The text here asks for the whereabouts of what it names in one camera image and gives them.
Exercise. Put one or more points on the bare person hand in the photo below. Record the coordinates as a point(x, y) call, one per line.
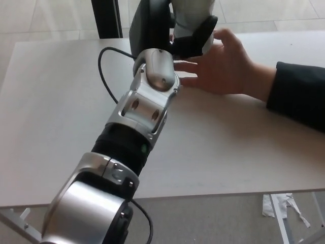
point(223, 71)

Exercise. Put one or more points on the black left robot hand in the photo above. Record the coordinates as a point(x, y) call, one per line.
point(149, 25)

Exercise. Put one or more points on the white plastic bottle with cap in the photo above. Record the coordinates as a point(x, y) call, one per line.
point(190, 15)

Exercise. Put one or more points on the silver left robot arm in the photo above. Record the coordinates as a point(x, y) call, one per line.
point(142, 106)

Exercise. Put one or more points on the person forearm in black sleeve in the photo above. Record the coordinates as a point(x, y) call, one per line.
point(299, 96)

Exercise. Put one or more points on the white crumpled paper scrap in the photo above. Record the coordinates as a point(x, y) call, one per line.
point(267, 209)

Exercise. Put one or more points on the white table leg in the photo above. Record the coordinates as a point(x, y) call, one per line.
point(279, 218)

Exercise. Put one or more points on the grey table leg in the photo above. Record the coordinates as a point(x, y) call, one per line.
point(318, 203)

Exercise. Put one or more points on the white table corner brace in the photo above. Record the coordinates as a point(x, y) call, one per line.
point(15, 223)

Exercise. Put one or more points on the black door frame post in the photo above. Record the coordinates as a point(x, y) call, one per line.
point(106, 17)

